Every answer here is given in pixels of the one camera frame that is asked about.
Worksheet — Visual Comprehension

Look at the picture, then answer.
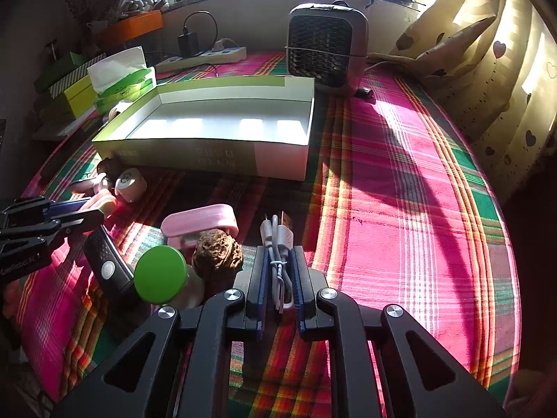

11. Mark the pink small massager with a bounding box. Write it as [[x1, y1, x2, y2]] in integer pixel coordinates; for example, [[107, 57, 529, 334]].
[[69, 173, 117, 219]]

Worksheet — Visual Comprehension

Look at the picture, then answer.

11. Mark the brown wrinkled walnut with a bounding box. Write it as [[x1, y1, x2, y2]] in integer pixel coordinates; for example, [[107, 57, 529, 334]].
[[192, 229, 244, 283]]

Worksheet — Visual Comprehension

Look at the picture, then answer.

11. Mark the white usb cable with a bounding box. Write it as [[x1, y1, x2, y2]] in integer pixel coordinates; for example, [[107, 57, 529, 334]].
[[259, 212, 298, 312]]

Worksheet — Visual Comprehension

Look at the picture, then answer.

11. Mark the black textured flashlight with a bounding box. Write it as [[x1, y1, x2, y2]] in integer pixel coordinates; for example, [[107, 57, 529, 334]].
[[83, 225, 134, 297]]

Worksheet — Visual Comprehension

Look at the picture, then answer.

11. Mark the white round pink device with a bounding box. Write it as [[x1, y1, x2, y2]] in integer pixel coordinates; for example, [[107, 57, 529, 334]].
[[114, 168, 147, 203]]

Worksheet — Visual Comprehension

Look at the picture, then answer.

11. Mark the pink plastic case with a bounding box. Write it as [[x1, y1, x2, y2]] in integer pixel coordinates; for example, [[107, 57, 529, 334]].
[[160, 204, 239, 250]]

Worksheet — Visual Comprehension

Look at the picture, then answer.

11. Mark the green cap white button lamp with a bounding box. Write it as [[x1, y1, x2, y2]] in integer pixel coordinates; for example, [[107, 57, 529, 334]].
[[134, 245, 205, 310]]

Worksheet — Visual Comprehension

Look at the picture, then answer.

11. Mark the yellow green box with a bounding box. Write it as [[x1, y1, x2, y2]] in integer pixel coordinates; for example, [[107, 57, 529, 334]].
[[40, 76, 96, 125]]

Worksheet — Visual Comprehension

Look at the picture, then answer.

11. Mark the striped green white box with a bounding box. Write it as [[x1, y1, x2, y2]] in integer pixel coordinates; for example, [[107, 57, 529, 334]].
[[49, 53, 107, 98]]

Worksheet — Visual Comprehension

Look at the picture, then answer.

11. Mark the plaid bed sheet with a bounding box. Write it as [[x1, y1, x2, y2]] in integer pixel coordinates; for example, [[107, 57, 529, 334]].
[[7, 66, 521, 417]]

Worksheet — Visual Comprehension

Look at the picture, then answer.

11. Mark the green tissue pack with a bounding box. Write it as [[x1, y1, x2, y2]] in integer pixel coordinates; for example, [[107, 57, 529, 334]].
[[87, 46, 157, 114]]

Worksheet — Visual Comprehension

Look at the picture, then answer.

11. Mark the green white cardboard tray box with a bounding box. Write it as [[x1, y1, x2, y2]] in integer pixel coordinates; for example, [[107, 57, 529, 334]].
[[93, 76, 315, 181]]

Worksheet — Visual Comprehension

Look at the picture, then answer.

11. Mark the white power strip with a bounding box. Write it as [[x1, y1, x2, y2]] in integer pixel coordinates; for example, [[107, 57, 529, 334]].
[[155, 47, 248, 73]]

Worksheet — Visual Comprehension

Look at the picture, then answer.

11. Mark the orange box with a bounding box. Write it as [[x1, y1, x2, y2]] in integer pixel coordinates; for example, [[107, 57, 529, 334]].
[[92, 9, 163, 50]]

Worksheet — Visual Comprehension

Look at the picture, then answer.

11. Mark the silver black mesh fan heater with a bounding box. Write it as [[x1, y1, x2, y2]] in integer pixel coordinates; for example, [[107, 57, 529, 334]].
[[285, 3, 369, 96]]

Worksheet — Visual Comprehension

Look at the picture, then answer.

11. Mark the cream heart pattern curtain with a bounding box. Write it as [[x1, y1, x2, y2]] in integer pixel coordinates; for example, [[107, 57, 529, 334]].
[[452, 0, 557, 203]]

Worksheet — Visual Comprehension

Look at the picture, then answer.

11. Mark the black charger adapter with cable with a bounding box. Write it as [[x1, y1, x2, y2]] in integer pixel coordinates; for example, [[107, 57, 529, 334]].
[[178, 10, 219, 59]]

